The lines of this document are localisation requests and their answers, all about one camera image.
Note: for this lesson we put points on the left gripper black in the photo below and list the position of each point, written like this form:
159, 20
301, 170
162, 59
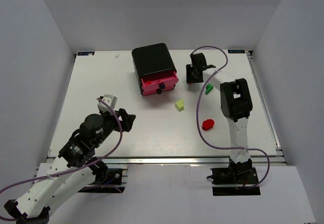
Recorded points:
121, 121

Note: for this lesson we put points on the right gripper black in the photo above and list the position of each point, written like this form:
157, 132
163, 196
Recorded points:
193, 73

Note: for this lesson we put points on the yellow-green lego brick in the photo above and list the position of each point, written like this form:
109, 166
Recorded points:
179, 105

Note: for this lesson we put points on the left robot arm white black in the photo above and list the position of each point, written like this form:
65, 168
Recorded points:
75, 167

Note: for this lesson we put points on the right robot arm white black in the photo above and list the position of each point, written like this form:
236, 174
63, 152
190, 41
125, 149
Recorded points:
236, 105

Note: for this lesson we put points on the green small lego piece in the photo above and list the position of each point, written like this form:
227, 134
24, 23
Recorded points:
209, 87

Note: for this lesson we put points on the pink top drawer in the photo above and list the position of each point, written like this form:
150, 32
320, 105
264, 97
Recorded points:
152, 81

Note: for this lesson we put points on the pink drawer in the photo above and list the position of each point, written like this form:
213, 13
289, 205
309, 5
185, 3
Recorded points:
158, 91
152, 81

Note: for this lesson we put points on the black drawer cabinet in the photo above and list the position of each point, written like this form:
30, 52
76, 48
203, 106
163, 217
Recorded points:
151, 59

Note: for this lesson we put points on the pink bottom drawer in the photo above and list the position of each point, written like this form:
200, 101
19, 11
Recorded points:
158, 91

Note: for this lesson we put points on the right blue corner label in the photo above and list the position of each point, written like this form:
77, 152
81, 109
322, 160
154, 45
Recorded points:
232, 51

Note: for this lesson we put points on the blue corner label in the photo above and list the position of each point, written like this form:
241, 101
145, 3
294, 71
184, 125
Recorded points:
232, 51
91, 53

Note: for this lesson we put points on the red oval lego piece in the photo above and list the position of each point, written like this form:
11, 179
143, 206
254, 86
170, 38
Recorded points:
208, 124

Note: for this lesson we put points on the left blue corner label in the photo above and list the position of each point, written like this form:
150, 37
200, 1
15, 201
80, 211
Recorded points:
91, 53

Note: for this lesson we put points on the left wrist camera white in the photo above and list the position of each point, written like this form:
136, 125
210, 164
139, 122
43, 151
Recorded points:
106, 104

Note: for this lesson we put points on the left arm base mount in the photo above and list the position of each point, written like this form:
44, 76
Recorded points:
109, 178

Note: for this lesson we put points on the aluminium front rail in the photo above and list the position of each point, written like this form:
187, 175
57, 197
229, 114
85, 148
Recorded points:
182, 160

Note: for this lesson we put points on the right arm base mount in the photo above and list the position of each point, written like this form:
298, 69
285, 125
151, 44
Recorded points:
225, 184

